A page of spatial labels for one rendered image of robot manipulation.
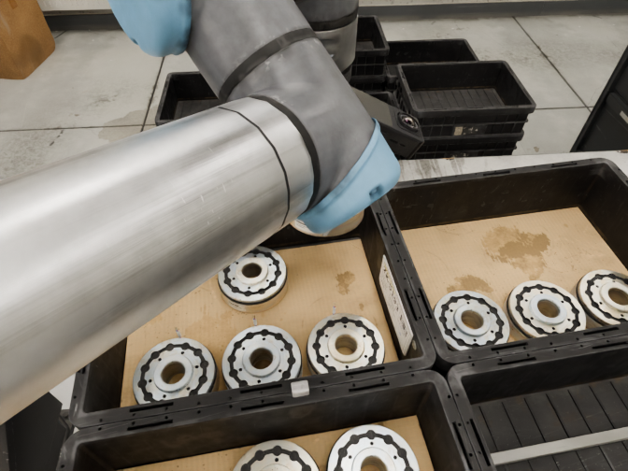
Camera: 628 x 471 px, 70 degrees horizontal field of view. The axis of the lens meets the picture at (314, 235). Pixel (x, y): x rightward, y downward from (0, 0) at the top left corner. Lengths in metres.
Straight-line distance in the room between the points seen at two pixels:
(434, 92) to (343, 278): 1.20
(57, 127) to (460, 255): 2.33
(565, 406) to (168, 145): 0.60
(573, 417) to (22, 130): 2.66
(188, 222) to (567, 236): 0.75
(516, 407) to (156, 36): 0.57
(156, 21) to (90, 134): 2.34
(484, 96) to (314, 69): 1.57
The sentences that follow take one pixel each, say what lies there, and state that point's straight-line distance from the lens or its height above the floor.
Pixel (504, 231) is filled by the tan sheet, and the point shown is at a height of 0.83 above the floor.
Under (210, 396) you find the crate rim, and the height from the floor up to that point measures 0.93.
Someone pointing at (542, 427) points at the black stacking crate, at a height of 0.83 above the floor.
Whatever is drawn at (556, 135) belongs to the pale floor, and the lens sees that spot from 2.66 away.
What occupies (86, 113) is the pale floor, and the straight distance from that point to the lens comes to 2.79.
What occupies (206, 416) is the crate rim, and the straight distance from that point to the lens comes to 0.51.
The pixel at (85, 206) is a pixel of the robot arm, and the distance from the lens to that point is 0.17.
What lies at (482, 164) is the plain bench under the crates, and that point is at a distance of 1.16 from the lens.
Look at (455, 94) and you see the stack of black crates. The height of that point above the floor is 0.49.
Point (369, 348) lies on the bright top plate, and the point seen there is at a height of 0.86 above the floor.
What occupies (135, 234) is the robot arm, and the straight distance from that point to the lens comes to 0.17.
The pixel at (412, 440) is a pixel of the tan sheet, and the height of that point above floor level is 0.83.
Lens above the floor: 1.40
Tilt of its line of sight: 49 degrees down
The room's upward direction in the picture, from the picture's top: straight up
